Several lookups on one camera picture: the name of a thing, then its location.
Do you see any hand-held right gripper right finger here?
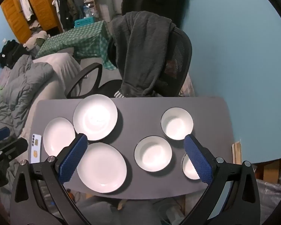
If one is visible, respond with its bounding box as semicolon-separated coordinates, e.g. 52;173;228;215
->
180;134;260;225

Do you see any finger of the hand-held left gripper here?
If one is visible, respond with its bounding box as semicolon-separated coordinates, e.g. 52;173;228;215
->
0;138;28;160
0;127;11;144

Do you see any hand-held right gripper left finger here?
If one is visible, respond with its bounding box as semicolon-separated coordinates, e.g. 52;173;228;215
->
9;133;89;225

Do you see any white bowl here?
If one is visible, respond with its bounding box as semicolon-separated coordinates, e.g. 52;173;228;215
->
161;107;194;140
182;153;200;180
134;135;172;172

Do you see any white plate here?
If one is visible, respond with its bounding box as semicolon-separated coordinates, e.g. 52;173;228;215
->
43;117;76;157
76;142;127;193
73;94;119;141

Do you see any white smartphone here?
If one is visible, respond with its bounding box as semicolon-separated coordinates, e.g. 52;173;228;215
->
30;134;43;164

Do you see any wooden plank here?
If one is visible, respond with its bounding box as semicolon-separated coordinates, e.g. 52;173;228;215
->
232;142;241;164

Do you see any grey duvet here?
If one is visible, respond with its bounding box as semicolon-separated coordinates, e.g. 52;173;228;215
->
0;55;54;136

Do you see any black clothes pile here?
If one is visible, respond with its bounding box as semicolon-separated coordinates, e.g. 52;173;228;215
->
0;40;30;68

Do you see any clear plastic sheet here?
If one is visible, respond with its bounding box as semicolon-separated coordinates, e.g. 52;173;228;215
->
255;179;281;225

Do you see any bed with beige sheet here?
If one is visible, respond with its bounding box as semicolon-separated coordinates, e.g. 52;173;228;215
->
14;53;83;141

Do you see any beige and olive clothes pile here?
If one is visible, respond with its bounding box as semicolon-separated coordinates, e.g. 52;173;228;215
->
23;30;48;52

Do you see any black mesh office chair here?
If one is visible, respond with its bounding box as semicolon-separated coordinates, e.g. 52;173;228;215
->
65;26;193;99

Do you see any green checkered tablecloth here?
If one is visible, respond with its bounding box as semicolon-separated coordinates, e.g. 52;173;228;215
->
36;21;117;70

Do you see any dark grey towel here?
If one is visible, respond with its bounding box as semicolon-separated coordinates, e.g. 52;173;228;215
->
111;11;176;98

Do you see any white hanging shirt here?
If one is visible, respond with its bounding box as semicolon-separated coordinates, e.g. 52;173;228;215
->
19;0;34;21

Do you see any wooden louvered wardrobe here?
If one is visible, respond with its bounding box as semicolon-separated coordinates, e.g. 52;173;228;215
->
0;0;64;44

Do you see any teal plastic crate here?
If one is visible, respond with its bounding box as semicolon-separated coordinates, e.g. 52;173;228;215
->
74;17;94;27

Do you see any clothes rack with dark coats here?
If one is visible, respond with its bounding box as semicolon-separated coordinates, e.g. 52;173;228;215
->
52;0;85;32

